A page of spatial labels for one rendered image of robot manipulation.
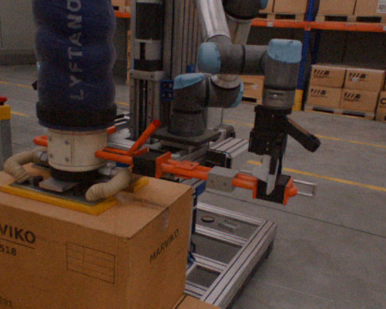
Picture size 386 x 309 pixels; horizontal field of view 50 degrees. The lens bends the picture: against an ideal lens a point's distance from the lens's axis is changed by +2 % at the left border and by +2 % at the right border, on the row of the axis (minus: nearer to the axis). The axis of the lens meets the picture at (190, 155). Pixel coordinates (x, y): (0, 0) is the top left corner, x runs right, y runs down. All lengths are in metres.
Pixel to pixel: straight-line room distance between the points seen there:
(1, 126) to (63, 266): 1.23
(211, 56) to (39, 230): 0.65
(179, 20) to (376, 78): 6.45
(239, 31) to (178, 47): 0.41
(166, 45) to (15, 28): 11.59
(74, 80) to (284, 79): 0.55
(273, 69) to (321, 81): 7.16
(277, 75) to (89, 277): 0.70
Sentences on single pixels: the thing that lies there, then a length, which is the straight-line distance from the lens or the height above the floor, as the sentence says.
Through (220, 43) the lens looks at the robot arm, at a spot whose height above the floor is 1.41.
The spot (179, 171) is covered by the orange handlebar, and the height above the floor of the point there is 1.07.
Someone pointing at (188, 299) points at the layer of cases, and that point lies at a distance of 1.52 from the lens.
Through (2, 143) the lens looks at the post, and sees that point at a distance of 2.33.
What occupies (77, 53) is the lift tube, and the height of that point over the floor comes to 1.36.
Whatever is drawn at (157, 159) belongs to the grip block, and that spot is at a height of 1.10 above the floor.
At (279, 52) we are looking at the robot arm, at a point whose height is 1.40.
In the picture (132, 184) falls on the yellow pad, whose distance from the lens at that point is 1.31.
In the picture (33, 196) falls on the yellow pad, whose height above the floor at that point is 0.96.
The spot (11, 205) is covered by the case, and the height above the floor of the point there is 0.95.
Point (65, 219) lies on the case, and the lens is 1.14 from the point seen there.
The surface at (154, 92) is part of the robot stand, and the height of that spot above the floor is 1.17.
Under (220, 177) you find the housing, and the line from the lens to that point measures 1.07.
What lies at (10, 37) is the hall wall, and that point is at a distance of 13.20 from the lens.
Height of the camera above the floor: 1.45
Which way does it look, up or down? 18 degrees down
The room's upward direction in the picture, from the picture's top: 4 degrees clockwise
